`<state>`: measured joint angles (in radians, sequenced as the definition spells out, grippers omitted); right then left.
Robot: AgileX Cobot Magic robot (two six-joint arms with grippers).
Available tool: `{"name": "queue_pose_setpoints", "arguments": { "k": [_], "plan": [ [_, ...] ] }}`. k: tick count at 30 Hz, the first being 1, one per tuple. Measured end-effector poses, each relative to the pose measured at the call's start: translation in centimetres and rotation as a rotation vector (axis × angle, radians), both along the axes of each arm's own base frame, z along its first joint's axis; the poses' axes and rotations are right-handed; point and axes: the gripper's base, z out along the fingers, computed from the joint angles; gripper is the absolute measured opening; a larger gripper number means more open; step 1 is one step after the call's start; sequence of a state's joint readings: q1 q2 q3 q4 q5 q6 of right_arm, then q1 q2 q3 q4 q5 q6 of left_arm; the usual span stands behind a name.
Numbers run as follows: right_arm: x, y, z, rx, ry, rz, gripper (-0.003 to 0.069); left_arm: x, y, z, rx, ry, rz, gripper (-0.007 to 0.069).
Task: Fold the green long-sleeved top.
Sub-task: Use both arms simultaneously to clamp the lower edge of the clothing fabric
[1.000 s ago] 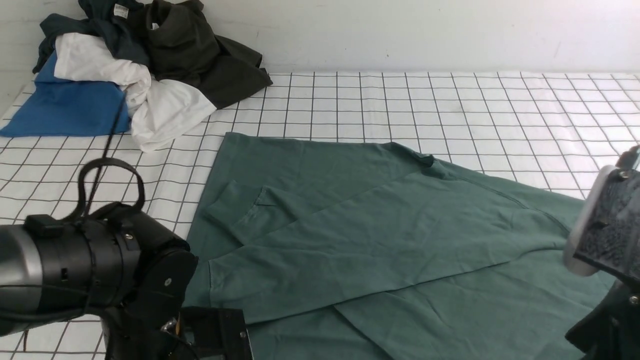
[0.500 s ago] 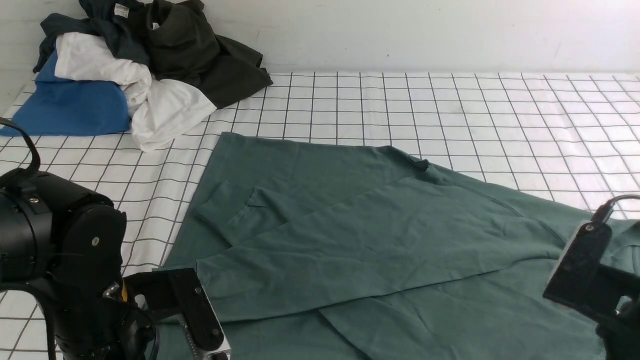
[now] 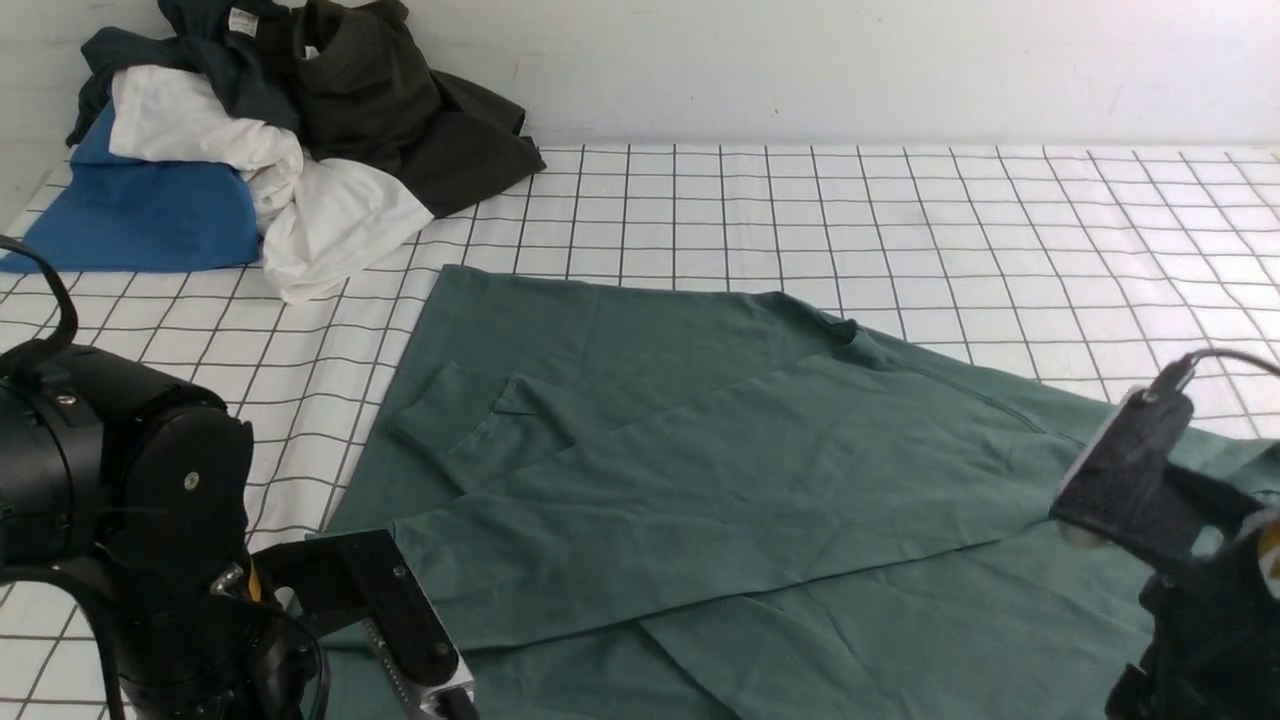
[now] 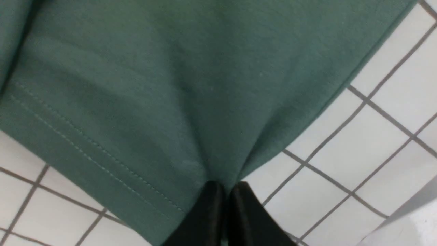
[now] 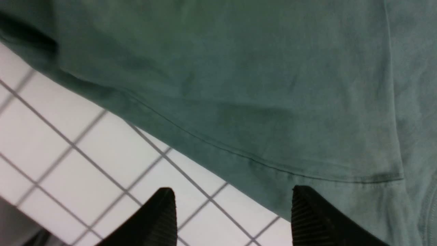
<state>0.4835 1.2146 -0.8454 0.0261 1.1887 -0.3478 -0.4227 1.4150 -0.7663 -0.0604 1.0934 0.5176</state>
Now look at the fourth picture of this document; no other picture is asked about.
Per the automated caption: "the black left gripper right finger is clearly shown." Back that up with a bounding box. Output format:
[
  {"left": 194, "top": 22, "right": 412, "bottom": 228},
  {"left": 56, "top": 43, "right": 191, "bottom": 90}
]
[{"left": 227, "top": 181, "right": 297, "bottom": 246}]

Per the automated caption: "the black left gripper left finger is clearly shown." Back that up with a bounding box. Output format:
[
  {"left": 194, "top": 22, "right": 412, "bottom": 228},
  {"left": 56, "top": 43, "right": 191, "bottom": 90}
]
[{"left": 163, "top": 181, "right": 225, "bottom": 246}]

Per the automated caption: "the white grid tablecloth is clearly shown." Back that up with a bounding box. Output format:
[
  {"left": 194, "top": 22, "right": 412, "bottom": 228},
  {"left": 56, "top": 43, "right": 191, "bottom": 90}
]
[{"left": 1, "top": 0, "right": 436, "bottom": 246}]

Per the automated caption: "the green long-sleeved shirt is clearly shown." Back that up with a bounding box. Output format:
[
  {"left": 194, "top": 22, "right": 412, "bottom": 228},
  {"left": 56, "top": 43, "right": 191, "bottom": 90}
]
[{"left": 1, "top": 0, "right": 417, "bottom": 246}]

